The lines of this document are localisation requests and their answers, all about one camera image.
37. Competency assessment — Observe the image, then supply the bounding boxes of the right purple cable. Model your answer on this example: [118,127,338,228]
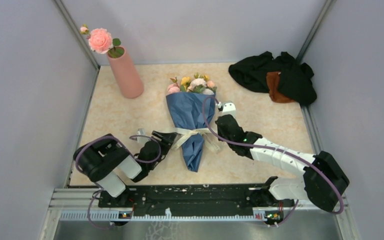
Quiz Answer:
[201,96,345,228]

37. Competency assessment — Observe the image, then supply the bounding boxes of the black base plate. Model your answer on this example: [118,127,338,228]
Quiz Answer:
[98,183,295,217]

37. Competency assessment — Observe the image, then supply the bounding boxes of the mixed flower bouquet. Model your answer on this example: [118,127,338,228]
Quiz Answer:
[166,72,218,95]

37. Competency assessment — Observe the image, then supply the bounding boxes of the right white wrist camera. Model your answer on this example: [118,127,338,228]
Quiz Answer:
[217,101,237,119]

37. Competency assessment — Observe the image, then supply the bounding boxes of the pink ceramic vase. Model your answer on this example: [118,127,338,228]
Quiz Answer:
[107,46,144,99]

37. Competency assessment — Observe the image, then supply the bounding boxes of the brown cloth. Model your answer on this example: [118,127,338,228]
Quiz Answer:
[266,71,295,104]

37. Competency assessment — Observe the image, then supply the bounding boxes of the cream ribbon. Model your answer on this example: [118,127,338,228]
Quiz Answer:
[171,127,221,154]

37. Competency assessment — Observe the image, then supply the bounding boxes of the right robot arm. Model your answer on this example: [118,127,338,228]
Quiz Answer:
[215,114,350,214]

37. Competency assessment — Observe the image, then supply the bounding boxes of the black cloth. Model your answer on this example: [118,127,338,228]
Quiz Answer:
[228,51,317,106]

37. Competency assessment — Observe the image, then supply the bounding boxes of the blue wrapping paper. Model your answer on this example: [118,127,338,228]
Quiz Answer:
[165,92,216,172]

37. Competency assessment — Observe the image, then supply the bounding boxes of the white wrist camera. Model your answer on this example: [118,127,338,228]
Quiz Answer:
[217,101,237,119]
[136,128,150,145]

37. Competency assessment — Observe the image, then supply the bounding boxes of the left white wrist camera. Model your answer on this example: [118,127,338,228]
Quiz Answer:
[136,128,150,145]

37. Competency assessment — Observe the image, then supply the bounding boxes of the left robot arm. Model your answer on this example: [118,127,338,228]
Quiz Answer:
[73,128,178,207]

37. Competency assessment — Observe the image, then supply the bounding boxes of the aluminium frame rail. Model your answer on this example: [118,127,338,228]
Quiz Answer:
[39,188,361,240]

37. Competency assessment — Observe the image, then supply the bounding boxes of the pink rose in vase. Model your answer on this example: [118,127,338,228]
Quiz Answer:
[79,24,125,59]

